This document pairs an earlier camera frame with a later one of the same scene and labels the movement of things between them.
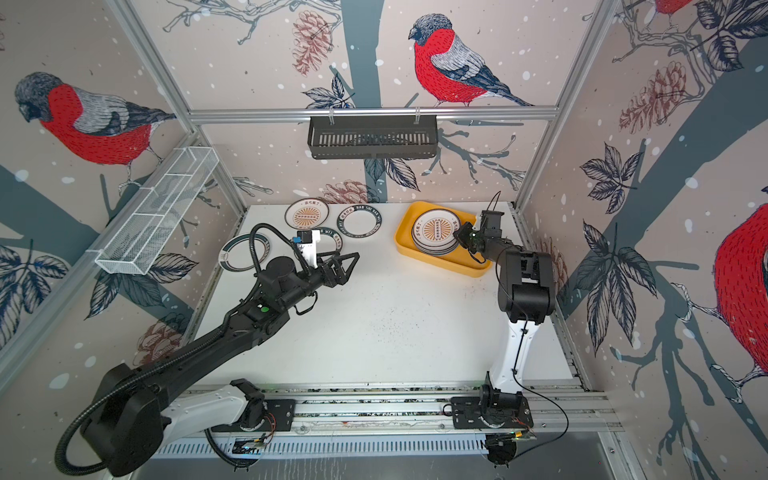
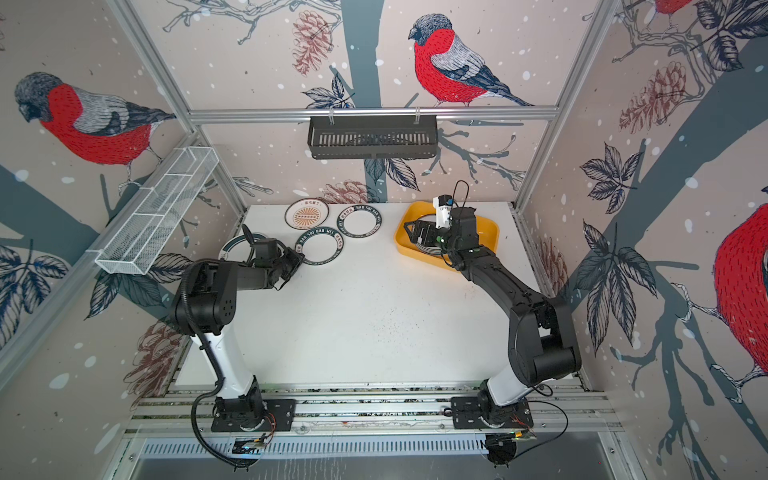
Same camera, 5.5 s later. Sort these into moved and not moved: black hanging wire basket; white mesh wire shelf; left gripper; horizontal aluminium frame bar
Moved: left gripper
Not moved: white mesh wire shelf; horizontal aluminium frame bar; black hanging wire basket
